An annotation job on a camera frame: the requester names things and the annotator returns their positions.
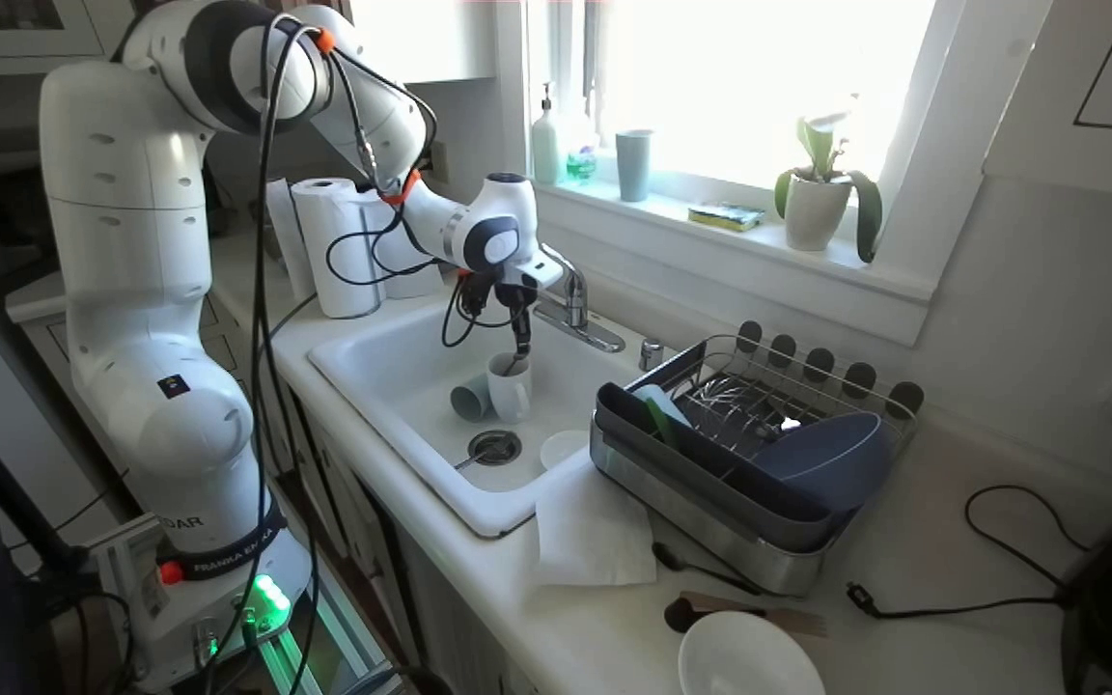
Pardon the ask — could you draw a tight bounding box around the black ladle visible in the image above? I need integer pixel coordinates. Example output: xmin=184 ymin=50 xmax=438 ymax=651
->
xmin=658 ymin=588 xmax=833 ymax=642

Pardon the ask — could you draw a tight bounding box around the white paper towel sheet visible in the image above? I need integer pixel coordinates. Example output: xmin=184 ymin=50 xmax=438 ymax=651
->
xmin=527 ymin=458 xmax=665 ymax=593

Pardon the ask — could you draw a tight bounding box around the black appliance power cable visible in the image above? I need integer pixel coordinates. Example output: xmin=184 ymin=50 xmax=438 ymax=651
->
xmin=842 ymin=478 xmax=1097 ymax=626

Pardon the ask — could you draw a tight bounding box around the blue-grey tumbler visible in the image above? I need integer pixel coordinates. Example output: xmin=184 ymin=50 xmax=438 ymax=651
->
xmin=613 ymin=127 xmax=657 ymax=203

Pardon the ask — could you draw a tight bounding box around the white mug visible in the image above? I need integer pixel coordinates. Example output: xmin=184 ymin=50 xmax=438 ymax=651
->
xmin=486 ymin=369 xmax=535 ymax=429

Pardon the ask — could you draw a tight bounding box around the white bowl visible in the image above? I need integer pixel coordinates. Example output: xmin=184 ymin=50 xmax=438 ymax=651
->
xmin=671 ymin=608 xmax=830 ymax=695

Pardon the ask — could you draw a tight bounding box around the yellow green sponge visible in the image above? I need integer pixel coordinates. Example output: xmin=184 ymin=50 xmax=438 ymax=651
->
xmin=684 ymin=201 xmax=768 ymax=237

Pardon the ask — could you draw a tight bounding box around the metal sink drain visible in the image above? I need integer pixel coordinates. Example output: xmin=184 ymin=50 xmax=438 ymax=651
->
xmin=462 ymin=425 xmax=526 ymax=470

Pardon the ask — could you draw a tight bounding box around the small teal glass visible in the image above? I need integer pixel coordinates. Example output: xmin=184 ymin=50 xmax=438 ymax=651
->
xmin=558 ymin=135 xmax=602 ymax=185

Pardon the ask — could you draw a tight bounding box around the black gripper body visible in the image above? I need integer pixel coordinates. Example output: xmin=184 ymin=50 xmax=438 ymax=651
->
xmin=453 ymin=264 xmax=548 ymax=326

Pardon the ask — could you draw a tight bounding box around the pale green kitchen utensil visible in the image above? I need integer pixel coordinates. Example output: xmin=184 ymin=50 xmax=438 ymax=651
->
xmin=631 ymin=384 xmax=700 ymax=435

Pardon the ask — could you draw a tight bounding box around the potted plant in white pot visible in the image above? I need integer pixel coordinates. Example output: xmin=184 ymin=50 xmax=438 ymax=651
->
xmin=768 ymin=112 xmax=889 ymax=270

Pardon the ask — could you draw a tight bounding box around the grey metal dish rack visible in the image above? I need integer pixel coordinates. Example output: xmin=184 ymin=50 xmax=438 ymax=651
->
xmin=586 ymin=321 xmax=929 ymax=604

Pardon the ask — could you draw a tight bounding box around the white paper towel roll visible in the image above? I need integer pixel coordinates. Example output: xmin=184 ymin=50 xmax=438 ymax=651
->
xmin=289 ymin=173 xmax=389 ymax=326
xmin=258 ymin=178 xmax=317 ymax=301

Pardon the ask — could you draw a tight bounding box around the chrome faucet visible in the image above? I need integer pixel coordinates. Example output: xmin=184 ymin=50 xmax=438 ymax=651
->
xmin=531 ymin=260 xmax=631 ymax=360

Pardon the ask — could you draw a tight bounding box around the white ceramic sink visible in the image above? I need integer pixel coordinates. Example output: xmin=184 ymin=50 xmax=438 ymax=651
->
xmin=303 ymin=299 xmax=651 ymax=546

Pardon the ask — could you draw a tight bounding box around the pale green soap bottle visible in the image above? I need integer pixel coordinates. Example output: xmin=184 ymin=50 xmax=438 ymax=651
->
xmin=526 ymin=80 xmax=563 ymax=193

